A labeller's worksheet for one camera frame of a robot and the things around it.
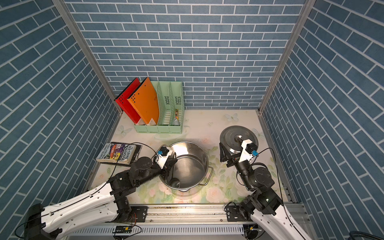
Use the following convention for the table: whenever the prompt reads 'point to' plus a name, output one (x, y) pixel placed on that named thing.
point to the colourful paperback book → (111, 152)
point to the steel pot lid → (232, 137)
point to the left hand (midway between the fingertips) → (179, 161)
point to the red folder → (124, 104)
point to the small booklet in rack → (176, 122)
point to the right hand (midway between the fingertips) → (231, 142)
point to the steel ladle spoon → (174, 181)
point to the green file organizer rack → (170, 96)
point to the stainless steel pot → (191, 168)
